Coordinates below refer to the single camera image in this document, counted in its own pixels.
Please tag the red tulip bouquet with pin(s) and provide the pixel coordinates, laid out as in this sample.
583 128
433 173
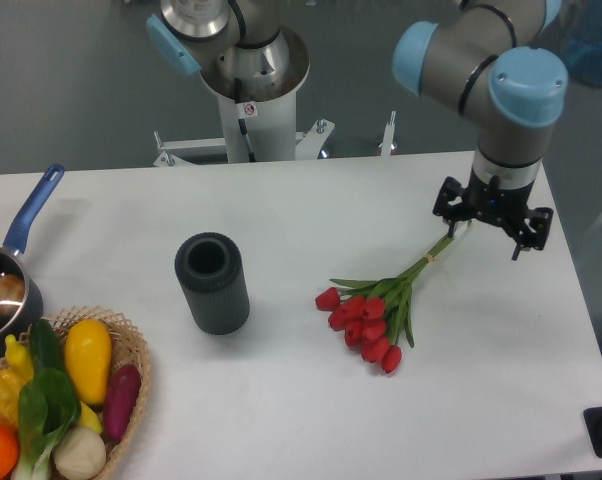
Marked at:
375 315

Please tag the yellow banana under bok choy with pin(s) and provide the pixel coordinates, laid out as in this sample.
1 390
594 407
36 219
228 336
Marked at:
88 418

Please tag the purple eggplant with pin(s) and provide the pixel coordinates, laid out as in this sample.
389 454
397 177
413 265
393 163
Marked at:
120 401

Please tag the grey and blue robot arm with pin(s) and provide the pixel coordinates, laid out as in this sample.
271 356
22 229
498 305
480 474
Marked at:
481 66

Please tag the woven wicker basket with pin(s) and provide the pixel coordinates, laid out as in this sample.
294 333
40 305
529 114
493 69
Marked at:
128 347

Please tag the brown bun in saucepan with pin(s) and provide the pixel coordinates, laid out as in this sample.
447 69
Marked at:
12 292

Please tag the green bok choy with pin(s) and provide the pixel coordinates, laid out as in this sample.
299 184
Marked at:
47 408

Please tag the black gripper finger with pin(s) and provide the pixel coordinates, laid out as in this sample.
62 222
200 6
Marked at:
453 204
532 230

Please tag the small yellow gourd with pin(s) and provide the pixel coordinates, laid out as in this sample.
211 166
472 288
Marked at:
18 358

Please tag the beige garlic bulb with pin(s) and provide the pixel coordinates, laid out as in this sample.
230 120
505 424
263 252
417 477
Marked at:
80 455

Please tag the yellow squash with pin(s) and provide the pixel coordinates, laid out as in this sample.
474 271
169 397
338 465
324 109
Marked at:
87 355

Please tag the dark grey ribbed vase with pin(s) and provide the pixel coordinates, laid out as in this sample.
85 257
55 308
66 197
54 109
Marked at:
210 271

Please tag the yellow bell pepper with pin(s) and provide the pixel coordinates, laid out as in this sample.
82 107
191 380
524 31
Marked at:
11 384

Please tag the blue handled saucepan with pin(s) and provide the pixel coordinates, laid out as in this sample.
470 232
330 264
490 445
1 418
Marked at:
14 246

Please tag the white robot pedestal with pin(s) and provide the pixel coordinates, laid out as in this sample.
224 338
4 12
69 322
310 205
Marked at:
256 92

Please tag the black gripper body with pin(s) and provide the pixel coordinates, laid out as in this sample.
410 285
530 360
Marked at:
498 196

